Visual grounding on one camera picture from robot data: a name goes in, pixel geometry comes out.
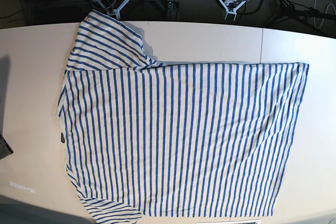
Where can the blue white striped T-shirt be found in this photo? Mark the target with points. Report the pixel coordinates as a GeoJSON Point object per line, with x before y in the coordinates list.
{"type": "Point", "coordinates": [144, 137]}

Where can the black tripod stand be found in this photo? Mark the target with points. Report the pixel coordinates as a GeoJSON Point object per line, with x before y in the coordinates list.
{"type": "Point", "coordinates": [307, 16]}

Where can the dark object at left edge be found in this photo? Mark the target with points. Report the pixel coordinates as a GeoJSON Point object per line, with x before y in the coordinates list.
{"type": "Point", "coordinates": [5, 149]}

